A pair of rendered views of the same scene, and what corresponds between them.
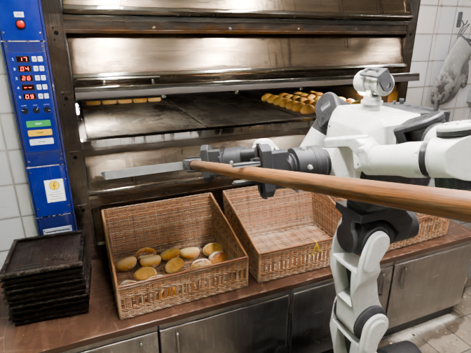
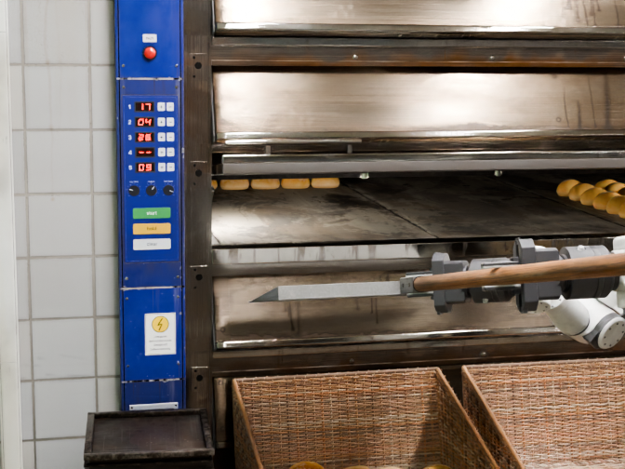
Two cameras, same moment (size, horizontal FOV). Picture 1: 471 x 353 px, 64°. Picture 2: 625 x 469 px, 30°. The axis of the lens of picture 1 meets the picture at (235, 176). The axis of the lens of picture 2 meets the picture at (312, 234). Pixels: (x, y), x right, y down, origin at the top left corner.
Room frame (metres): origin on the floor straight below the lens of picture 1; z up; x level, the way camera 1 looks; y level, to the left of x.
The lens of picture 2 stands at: (-1.12, -0.03, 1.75)
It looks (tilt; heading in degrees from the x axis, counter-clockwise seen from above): 10 degrees down; 10
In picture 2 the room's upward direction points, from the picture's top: 1 degrees clockwise
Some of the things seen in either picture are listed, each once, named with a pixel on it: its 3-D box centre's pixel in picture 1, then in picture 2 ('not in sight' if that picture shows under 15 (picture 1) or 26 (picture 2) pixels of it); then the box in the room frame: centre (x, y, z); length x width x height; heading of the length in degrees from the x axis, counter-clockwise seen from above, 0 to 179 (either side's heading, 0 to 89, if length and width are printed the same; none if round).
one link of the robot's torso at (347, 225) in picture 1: (378, 222); not in sight; (1.19, -0.50, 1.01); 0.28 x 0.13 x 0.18; 113
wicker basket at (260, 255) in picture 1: (288, 223); (593, 438); (1.75, -0.27, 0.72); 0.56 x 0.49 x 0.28; 111
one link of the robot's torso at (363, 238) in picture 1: (363, 233); not in sight; (1.17, -0.44, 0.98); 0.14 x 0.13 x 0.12; 23
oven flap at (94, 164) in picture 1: (261, 153); (546, 297); (1.98, -0.14, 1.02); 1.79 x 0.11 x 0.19; 113
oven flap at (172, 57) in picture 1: (264, 53); (556, 102); (1.98, -0.14, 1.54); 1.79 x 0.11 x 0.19; 113
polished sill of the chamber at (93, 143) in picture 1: (260, 127); (545, 244); (2.01, -0.13, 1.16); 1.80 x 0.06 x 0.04; 113
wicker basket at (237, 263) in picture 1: (172, 246); (361, 455); (1.52, 0.29, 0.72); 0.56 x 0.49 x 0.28; 113
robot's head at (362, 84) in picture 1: (372, 86); not in sight; (1.16, -0.41, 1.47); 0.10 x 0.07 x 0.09; 19
